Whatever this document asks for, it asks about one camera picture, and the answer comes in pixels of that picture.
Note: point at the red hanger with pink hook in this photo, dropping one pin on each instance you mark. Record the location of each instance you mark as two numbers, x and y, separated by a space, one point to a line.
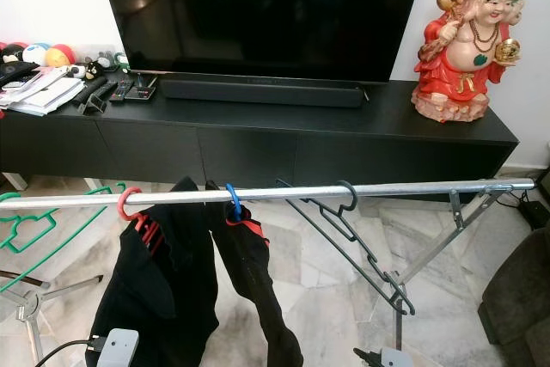
121 205

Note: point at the black garment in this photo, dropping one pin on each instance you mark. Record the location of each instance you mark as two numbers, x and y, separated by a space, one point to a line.
155 298

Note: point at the green plastic hanger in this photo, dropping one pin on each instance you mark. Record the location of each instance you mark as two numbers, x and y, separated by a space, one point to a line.
10 196

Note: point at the red hanger with blue hook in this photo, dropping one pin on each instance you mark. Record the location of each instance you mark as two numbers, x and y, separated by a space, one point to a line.
235 201

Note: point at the dark grey plastic hanger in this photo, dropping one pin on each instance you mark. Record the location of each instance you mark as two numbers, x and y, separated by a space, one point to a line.
354 198

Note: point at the black desk telephone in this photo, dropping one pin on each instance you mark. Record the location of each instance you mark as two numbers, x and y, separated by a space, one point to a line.
17 75

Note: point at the black phone stand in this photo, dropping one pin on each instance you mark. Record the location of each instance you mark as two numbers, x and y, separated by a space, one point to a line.
94 107

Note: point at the white blue toy ball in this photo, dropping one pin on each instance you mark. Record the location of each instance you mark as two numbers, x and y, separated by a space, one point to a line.
37 53

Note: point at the black remote control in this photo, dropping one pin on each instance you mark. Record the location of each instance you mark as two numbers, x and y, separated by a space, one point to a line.
122 92
93 90

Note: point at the yellow red toy ball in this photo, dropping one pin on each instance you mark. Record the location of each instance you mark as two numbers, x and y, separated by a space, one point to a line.
60 56

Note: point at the small black box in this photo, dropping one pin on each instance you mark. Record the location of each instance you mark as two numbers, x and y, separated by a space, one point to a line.
142 92

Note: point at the black tv console cabinet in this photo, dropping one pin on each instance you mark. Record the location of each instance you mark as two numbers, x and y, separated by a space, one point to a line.
249 152

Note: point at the black soundbar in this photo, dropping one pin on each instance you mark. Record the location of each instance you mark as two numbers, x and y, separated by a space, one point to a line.
262 92

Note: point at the black shirt white print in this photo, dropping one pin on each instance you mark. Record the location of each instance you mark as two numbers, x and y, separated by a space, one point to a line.
262 298

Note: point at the black flat screen television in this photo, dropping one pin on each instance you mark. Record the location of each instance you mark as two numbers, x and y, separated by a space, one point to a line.
266 15

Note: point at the silver metal clothes rack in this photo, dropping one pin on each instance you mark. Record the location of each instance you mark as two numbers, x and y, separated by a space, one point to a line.
395 189

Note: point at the red laughing buddha statue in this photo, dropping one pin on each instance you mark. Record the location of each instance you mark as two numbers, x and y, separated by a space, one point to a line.
460 66

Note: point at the dark brown sofa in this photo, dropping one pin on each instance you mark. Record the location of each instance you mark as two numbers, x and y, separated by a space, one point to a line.
520 315

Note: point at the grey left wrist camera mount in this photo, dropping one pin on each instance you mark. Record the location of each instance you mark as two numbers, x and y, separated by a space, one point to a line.
119 350

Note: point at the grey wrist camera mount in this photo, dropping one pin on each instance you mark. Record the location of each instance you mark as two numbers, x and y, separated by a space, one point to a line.
119 350
397 358

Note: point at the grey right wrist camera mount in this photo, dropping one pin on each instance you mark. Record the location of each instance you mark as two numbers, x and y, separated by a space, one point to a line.
397 358

